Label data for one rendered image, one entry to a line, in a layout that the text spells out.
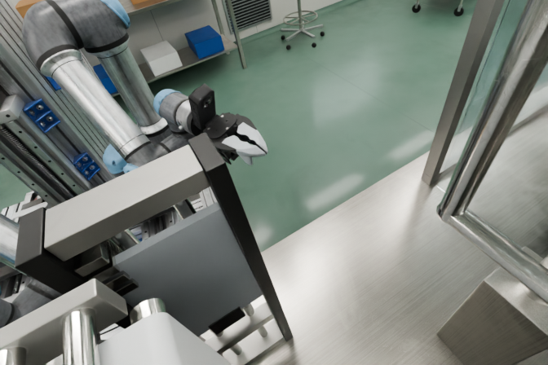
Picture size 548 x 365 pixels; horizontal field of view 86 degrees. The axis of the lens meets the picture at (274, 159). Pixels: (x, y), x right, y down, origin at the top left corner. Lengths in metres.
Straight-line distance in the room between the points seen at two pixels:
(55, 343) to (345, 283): 0.62
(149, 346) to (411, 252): 0.69
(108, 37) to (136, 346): 0.79
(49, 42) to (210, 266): 0.65
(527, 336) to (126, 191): 0.50
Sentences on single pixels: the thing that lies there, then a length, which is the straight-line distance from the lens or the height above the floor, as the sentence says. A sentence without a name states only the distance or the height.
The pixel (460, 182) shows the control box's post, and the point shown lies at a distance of 0.22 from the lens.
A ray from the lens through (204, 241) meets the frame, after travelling 0.31.
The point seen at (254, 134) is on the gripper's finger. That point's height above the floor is 1.24.
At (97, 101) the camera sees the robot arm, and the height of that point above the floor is 1.28.
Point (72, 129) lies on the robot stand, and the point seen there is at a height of 1.09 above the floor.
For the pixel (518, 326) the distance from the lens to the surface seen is 0.54.
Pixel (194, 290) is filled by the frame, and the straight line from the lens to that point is 0.38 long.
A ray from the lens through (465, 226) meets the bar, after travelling 0.24.
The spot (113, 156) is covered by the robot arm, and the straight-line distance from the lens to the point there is 1.04.
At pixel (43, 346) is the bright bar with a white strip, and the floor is 1.44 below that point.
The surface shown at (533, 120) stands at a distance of 0.71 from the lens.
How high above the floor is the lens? 1.60
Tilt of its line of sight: 45 degrees down
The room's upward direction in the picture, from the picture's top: 12 degrees counter-clockwise
